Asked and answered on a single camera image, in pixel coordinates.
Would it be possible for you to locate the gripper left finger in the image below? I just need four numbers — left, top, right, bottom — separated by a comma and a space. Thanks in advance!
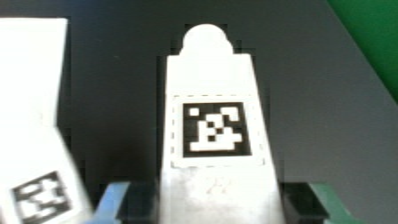
90, 182, 129, 224

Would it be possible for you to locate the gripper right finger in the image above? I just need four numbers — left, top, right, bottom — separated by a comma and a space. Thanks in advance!
309, 183, 355, 224

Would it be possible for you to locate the white table leg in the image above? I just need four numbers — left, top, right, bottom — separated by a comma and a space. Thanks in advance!
159, 24, 286, 224
0, 17, 92, 224

